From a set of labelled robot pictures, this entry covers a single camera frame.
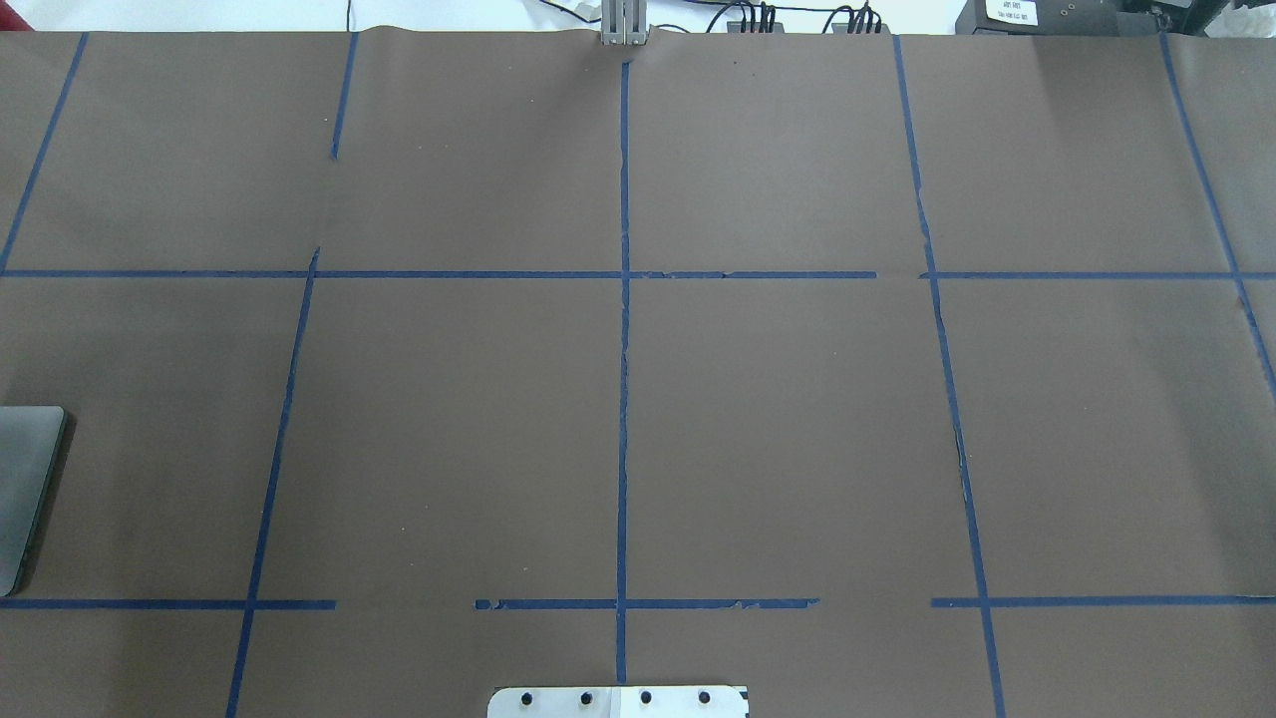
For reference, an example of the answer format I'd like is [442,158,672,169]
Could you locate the grey closed laptop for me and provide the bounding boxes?
[1,406,68,598]

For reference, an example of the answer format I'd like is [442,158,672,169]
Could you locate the aluminium frame post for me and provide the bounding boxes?
[600,0,649,46]

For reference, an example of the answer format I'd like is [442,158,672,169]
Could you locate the blue tape grid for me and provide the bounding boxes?
[3,27,1273,717]

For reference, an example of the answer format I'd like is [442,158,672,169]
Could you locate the black computer box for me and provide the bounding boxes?
[954,1,1162,37]

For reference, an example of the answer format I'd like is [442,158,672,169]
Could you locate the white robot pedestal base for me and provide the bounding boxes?
[486,685,752,717]

